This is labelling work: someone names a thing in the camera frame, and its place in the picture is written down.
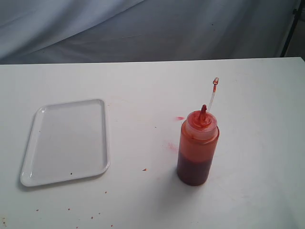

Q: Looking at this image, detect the black tripod stand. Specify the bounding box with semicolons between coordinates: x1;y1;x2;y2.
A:
280;0;305;58

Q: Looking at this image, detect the grey backdrop cloth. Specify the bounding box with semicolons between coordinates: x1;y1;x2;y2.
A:
0;0;299;64

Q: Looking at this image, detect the white rectangular plastic tray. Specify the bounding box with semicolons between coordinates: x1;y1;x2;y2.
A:
20;99;110;187

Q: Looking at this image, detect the red sauce squeeze bottle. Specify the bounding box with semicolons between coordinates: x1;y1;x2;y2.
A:
176;77;220;186

